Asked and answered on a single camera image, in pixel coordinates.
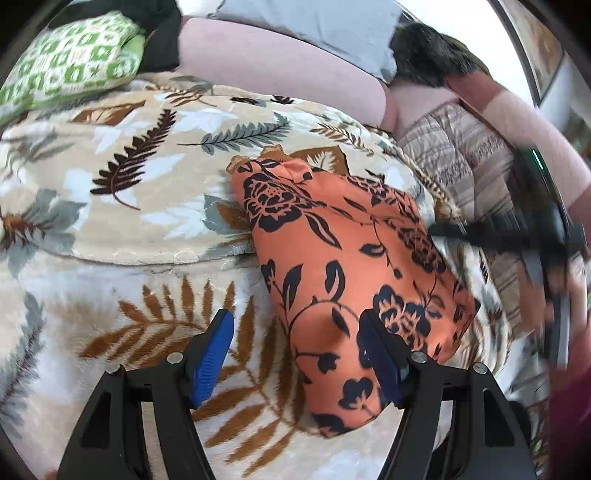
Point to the magenta cloth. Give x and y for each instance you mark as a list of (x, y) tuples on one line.
[(570, 424)]

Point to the pink pillow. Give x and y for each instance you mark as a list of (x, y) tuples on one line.
[(277, 69)]

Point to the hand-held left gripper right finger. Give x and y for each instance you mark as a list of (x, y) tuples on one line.
[(381, 364)]

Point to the brown striped cloth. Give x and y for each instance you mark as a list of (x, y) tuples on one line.
[(461, 152)]

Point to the dark furry cloth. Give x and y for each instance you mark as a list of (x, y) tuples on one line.
[(429, 55)]

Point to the green patterned pillow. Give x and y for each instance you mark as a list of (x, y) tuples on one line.
[(69, 60)]

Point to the person's right forearm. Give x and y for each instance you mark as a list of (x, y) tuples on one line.
[(531, 134)]

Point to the framed wall picture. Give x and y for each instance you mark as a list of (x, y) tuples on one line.
[(535, 41)]

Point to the leaf print blanket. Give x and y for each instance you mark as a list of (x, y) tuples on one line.
[(138, 221)]

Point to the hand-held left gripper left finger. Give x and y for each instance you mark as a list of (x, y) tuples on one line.
[(214, 355)]

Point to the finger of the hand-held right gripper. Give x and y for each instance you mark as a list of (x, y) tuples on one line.
[(471, 233)]

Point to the light grey cloth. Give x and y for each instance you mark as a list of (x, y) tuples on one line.
[(323, 23)]

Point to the orange floral garment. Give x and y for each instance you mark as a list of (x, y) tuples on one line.
[(323, 240)]

